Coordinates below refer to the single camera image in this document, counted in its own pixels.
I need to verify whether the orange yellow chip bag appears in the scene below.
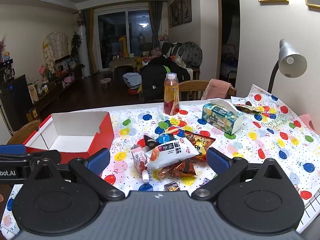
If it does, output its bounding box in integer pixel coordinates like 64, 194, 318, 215
184, 131, 215, 161

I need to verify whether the copper red foil bag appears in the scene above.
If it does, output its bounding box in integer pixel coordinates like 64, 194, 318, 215
157, 159, 196, 180

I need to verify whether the white gluten snack bag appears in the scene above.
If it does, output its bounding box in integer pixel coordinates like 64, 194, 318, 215
145, 138, 198, 170

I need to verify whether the pink drink pouch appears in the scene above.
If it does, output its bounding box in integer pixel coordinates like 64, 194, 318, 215
131, 145, 149, 183

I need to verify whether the small purple candy packet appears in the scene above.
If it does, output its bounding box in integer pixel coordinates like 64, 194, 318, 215
164, 181, 180, 191

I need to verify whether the black snack packet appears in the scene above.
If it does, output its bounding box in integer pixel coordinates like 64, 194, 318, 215
144, 135, 161, 149

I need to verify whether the blue cookie packet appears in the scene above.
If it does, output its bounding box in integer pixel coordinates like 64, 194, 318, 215
156, 133, 176, 144

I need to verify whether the small sausage stick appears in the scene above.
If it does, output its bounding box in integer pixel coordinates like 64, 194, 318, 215
165, 128, 179, 134

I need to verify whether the wooden chair near box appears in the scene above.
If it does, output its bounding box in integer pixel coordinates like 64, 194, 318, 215
7, 120, 41, 145

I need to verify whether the red white cardboard box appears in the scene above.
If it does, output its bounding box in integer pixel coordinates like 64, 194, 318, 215
23, 111, 114, 164

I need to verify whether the soft tissue pack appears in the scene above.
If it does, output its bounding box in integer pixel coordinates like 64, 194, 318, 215
202, 98, 244, 135

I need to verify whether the dark tv cabinet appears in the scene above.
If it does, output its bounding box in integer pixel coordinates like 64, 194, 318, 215
1, 64, 83, 133

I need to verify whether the brown candy wrapper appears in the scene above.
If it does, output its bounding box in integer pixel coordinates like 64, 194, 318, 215
234, 103, 261, 114

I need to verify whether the orange drink bottle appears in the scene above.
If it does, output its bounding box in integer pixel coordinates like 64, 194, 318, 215
163, 73, 180, 115

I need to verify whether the pink cloth on chair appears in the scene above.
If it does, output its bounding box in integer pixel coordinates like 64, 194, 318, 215
201, 79, 232, 100

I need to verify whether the wooden chair with pink cloth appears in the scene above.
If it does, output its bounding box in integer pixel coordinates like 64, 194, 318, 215
178, 79, 237, 101

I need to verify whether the black jacket on chair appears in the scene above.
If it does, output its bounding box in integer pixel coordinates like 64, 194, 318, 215
140, 55, 190, 103

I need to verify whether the grey desk lamp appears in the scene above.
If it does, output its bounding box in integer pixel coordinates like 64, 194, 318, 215
267, 38, 308, 94

